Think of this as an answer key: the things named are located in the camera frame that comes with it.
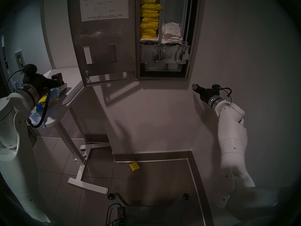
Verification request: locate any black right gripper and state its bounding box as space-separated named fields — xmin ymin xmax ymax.
xmin=192 ymin=84 xmax=218 ymax=103

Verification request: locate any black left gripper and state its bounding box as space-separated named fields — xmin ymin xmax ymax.
xmin=32 ymin=73 xmax=65 ymax=97

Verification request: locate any grey robot base platform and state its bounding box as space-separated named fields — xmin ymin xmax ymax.
xmin=118 ymin=193 xmax=188 ymax=226

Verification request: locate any chrome dispenser lever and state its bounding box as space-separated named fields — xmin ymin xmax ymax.
xmin=153 ymin=45 xmax=168 ymax=63
xmin=174 ymin=45 xmax=191 ymax=64

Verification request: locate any torn blue pad package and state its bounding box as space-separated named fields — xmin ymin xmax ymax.
xmin=13 ymin=80 xmax=68 ymax=129

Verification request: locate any white overbed table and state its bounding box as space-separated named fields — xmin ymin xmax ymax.
xmin=26 ymin=67 xmax=111 ymax=194

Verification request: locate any white printed instruction sheet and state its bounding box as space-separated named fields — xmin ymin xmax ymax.
xmin=79 ymin=0 xmax=129 ymax=22

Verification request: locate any thick black gripper cable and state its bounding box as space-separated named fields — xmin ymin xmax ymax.
xmin=27 ymin=89 xmax=51 ymax=129

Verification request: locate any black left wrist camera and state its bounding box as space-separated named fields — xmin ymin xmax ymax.
xmin=22 ymin=64 xmax=38 ymax=76

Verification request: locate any thin black camera cable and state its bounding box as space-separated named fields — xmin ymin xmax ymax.
xmin=221 ymin=87 xmax=232 ymax=102
xmin=7 ymin=69 xmax=25 ymax=85

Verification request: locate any grey wall alarm panel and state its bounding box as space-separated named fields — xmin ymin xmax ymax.
xmin=15 ymin=50 xmax=28 ymax=75

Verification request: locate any steel wall dispenser cabinet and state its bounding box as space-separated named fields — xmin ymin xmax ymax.
xmin=136 ymin=0 xmax=201 ymax=81

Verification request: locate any black base cable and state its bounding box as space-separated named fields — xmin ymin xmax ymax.
xmin=106 ymin=203 xmax=123 ymax=226

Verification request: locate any green base cable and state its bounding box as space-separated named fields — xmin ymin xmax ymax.
xmin=111 ymin=218 xmax=132 ymax=226

